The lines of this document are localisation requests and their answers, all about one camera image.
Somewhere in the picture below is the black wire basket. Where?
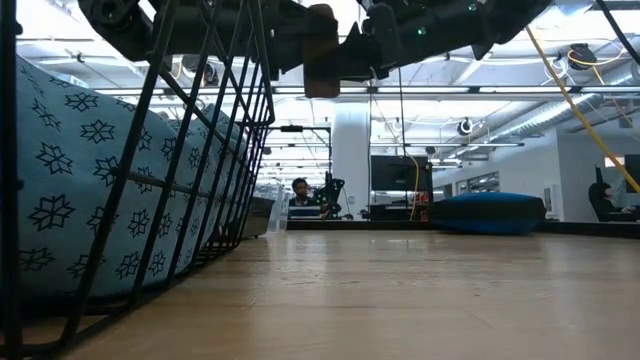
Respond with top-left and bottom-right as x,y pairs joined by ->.
0,0 -> 276,360

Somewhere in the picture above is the black gantry frame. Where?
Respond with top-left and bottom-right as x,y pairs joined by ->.
279,124 -> 334,201

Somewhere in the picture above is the black ceiling cable reel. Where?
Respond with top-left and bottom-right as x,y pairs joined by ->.
567,43 -> 599,71

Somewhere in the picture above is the black cable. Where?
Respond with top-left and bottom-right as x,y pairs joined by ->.
594,0 -> 640,66

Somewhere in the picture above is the silver ceiling duct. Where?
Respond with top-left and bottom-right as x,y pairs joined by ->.
492,59 -> 640,141

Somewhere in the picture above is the grey bin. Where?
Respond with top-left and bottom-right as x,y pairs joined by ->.
241,196 -> 276,239

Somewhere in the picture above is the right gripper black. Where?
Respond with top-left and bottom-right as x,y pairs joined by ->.
339,0 -> 501,81

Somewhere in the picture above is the black ceiling device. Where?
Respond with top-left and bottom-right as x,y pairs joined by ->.
172,54 -> 221,87

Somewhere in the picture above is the thin yellow hanging cable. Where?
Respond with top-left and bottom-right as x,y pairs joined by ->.
407,152 -> 421,222

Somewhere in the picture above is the white pillar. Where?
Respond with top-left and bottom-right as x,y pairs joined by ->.
332,102 -> 372,221

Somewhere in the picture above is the black monitor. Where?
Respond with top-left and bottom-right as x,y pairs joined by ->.
370,154 -> 434,192

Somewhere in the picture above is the long ceiling light bar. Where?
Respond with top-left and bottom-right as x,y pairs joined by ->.
94,84 -> 640,96

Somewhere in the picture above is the tan bandage roll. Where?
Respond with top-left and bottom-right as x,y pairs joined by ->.
302,3 -> 342,100

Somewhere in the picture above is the light blue snowflake-print gown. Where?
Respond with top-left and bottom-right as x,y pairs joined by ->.
14,54 -> 251,301

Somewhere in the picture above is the thick yellow cable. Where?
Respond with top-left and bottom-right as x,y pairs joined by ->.
523,24 -> 640,195

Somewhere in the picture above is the blue cushion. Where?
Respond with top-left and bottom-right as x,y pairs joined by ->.
428,192 -> 547,236

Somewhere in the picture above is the person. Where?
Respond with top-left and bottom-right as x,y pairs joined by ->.
588,182 -> 640,223
288,177 -> 314,209

